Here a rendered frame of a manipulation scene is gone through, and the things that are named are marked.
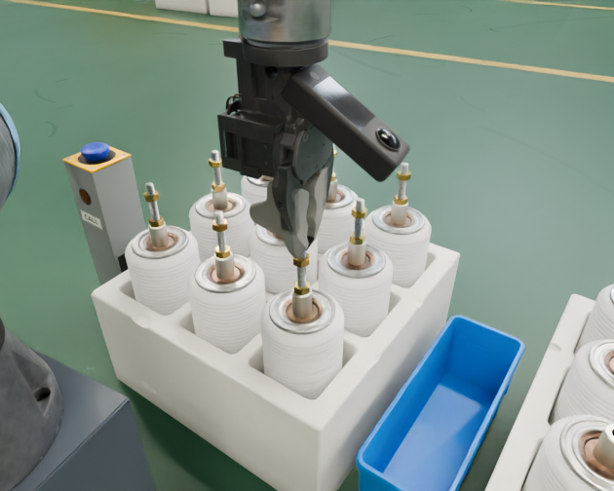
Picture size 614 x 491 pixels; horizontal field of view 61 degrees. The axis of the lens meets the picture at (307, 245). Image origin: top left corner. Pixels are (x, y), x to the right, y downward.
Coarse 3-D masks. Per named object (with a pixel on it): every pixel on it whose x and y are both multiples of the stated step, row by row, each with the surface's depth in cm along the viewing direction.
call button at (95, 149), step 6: (90, 144) 77; (96, 144) 77; (102, 144) 77; (84, 150) 75; (90, 150) 75; (96, 150) 75; (102, 150) 76; (108, 150) 77; (84, 156) 75; (90, 156) 75; (96, 156) 75; (102, 156) 76
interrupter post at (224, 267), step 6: (216, 258) 62; (222, 258) 62; (228, 258) 62; (216, 264) 63; (222, 264) 62; (228, 264) 62; (216, 270) 63; (222, 270) 63; (228, 270) 63; (222, 276) 63; (228, 276) 63
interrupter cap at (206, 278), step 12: (204, 264) 66; (240, 264) 66; (252, 264) 65; (204, 276) 63; (216, 276) 64; (240, 276) 64; (252, 276) 63; (204, 288) 62; (216, 288) 61; (228, 288) 61; (240, 288) 62
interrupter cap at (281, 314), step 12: (312, 288) 61; (276, 300) 60; (288, 300) 60; (312, 300) 60; (324, 300) 60; (276, 312) 58; (288, 312) 59; (312, 312) 59; (324, 312) 58; (276, 324) 57; (288, 324) 57; (300, 324) 56; (312, 324) 57; (324, 324) 56
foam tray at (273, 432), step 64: (320, 256) 79; (448, 256) 79; (128, 320) 69; (192, 320) 70; (384, 320) 68; (128, 384) 81; (192, 384) 67; (256, 384) 59; (384, 384) 69; (256, 448) 65; (320, 448) 56
